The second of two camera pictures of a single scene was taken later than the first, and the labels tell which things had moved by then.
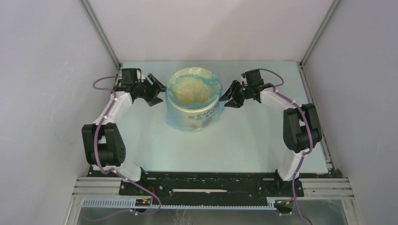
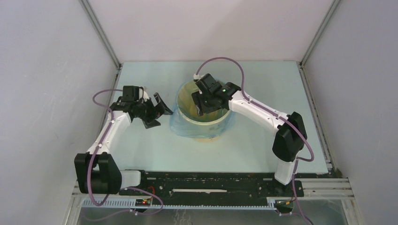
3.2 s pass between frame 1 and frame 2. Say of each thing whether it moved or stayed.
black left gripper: moved
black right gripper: moved
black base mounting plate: stayed
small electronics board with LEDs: stayed
